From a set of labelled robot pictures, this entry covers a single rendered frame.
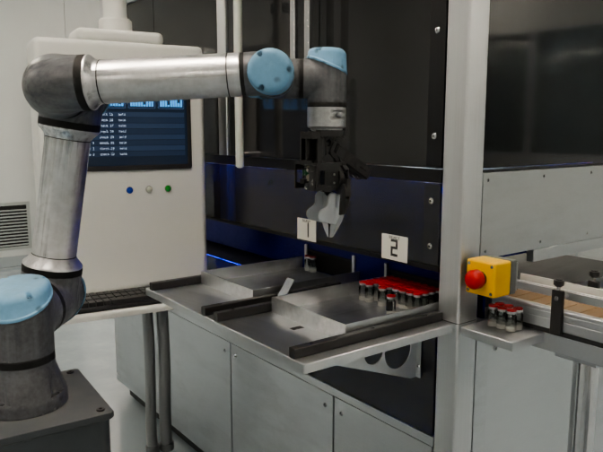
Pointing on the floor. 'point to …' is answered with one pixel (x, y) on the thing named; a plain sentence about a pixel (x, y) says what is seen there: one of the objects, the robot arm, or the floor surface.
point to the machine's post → (460, 218)
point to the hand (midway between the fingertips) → (333, 230)
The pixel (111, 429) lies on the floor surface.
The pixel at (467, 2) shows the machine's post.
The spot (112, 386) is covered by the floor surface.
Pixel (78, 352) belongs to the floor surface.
